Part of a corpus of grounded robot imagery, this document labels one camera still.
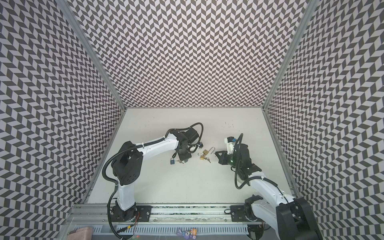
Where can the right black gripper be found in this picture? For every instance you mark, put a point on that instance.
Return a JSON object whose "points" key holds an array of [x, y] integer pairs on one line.
{"points": [[227, 156]]}

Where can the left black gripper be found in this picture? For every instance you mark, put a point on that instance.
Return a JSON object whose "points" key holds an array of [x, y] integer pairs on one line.
{"points": [[184, 158]]}

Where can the brass padlock with keys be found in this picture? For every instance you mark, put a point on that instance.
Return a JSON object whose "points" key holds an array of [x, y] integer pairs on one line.
{"points": [[204, 156]]}

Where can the blue padlock with keys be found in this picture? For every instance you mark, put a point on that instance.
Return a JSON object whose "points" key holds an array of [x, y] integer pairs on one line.
{"points": [[173, 161]]}

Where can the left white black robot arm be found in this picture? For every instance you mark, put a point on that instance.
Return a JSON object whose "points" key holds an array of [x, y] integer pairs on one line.
{"points": [[124, 168]]}

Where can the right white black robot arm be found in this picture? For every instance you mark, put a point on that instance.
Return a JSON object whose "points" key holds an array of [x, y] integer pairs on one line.
{"points": [[291, 218]]}

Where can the purple toy figure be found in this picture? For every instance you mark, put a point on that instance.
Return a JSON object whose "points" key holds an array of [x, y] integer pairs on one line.
{"points": [[187, 234]]}

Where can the pink box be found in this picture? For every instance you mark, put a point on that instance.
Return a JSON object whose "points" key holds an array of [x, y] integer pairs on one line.
{"points": [[84, 233]]}

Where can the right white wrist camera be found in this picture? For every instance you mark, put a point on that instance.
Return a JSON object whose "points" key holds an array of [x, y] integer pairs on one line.
{"points": [[230, 144]]}

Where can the white slotted cable duct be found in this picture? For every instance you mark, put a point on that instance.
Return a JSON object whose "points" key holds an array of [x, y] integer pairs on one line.
{"points": [[172, 230]]}

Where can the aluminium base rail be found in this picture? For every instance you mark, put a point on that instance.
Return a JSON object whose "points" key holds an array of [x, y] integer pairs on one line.
{"points": [[89, 214]]}

